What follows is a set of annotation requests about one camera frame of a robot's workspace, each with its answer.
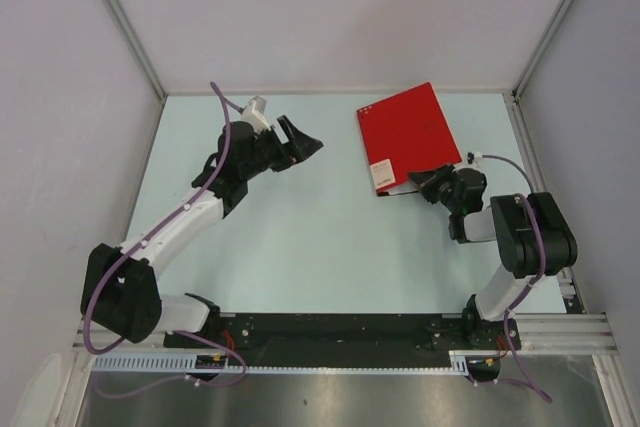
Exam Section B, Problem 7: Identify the aluminium left corner post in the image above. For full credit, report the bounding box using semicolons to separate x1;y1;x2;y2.
102;0;168;104

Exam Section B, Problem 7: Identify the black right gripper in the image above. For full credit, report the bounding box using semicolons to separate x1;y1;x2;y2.
407;162;461;213

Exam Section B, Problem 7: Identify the red and black file folder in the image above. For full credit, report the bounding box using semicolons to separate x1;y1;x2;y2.
356;82;462;197

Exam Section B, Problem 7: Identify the aluminium front frame rail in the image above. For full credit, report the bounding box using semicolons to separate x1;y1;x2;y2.
90;314;619;355

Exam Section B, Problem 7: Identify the aluminium right corner post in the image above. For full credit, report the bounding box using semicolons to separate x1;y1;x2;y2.
511;0;576;100

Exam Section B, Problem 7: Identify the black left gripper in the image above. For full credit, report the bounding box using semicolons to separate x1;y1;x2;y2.
240;116;321;180

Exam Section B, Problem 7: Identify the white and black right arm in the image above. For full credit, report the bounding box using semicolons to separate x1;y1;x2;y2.
408;164;578;349

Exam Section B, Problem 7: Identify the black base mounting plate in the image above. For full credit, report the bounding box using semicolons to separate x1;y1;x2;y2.
196;313;521;367

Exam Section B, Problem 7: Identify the aluminium corner post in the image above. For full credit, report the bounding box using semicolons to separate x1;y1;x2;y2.
102;0;168;104
511;0;576;100

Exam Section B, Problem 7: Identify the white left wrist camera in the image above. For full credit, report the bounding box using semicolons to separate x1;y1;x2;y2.
241;96;271;133

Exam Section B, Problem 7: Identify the light blue slotted cable duct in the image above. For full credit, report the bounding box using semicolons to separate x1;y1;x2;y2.
92;352;468;376

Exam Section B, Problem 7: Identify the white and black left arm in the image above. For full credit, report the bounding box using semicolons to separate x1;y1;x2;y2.
80;116;323;347

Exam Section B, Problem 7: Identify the printed text paper sheet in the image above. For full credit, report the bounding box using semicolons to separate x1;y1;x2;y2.
386;183;418;196

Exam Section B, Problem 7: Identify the aluminium right side rail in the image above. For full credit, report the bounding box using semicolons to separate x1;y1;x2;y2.
503;93;586;314

